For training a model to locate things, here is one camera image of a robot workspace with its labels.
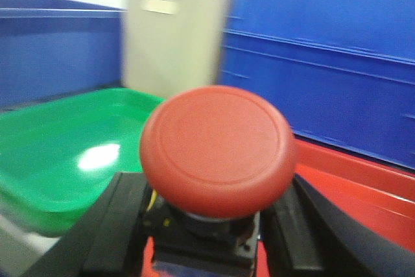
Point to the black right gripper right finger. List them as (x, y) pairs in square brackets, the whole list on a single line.
[(304, 234)]

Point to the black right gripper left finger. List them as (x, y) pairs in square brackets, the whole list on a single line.
[(108, 240)]

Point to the red mushroom push button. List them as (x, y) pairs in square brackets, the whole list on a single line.
[(214, 157)]

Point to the red plastic tray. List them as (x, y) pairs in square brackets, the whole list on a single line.
[(378, 196)]

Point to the green plastic tray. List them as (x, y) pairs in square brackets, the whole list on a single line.
[(59, 156)]

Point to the lower blue stacking crate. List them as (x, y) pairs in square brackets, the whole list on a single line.
[(356, 101)]

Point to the blue stacking crate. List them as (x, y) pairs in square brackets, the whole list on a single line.
[(380, 27), (356, 101)]

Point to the cream plastic basket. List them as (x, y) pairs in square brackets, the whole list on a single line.
[(172, 45)]

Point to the upper blue stacking crate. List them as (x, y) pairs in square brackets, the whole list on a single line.
[(380, 27)]

